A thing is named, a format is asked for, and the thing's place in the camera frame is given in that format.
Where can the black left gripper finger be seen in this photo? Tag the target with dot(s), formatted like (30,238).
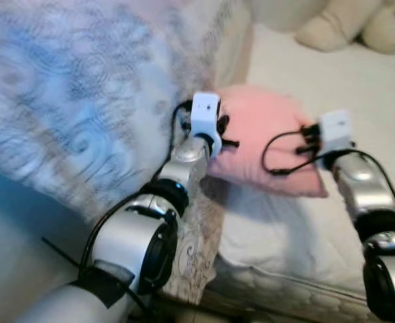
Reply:
(223,122)
(231,142)

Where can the pink pillow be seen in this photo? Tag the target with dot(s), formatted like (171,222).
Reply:
(264,118)

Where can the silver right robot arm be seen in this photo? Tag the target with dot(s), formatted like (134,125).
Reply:
(365,188)

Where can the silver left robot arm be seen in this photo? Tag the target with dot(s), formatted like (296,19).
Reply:
(126,235)

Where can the beige plush toy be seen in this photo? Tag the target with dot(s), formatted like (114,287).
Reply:
(338,27)

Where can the white blue patterned quilt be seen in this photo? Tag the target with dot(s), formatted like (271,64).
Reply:
(69,101)

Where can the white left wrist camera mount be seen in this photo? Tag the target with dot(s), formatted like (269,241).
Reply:
(204,114)

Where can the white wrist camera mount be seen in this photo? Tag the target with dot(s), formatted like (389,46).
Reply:
(335,128)
(204,114)

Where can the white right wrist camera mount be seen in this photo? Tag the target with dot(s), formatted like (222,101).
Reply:
(335,128)

